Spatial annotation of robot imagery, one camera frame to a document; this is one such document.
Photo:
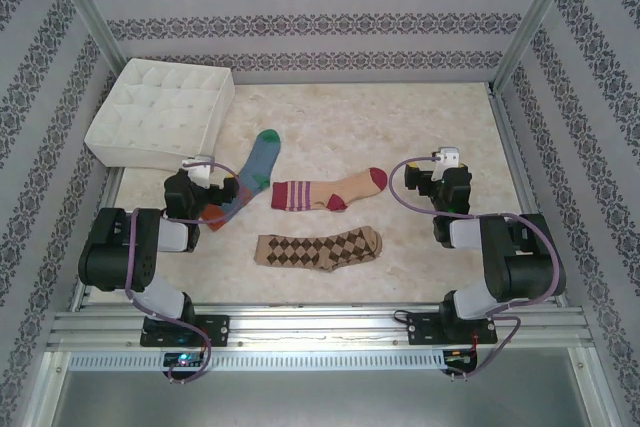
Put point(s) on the blue sock green toe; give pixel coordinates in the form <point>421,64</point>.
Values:
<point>262,157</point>

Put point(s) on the tan sock maroon stripes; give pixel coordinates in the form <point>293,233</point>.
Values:
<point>350,187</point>

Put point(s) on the white fabric organizer box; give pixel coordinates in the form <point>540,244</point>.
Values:
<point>160,112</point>

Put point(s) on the brown argyle sock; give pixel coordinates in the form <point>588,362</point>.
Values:
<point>310,247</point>

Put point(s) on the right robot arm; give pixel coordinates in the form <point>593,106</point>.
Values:
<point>525,267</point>

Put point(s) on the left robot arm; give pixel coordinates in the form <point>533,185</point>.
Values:
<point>120,252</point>

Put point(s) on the grey sheet metal tray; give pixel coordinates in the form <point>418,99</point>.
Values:
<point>320,397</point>

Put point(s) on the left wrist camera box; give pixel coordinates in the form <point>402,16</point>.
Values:
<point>197,167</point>

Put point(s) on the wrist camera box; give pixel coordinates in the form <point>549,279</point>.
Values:
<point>197,167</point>
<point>448,156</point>

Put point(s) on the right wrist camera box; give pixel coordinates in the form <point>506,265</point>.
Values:
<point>448,156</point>

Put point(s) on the left aluminium side rail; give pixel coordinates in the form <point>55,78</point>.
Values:
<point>111,192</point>

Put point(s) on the aluminium side rail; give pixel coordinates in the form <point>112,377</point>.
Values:
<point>512,147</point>
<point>111,192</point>

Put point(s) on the right aluminium side rail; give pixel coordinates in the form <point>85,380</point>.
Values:
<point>512,147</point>

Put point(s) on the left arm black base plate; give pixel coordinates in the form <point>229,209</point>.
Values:
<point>217,329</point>

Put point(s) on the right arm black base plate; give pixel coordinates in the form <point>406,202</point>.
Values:
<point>425,329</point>

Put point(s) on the aluminium mounting rail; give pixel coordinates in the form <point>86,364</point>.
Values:
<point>320,327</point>

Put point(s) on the right aluminium frame post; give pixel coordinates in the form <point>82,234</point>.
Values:
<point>540,7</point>

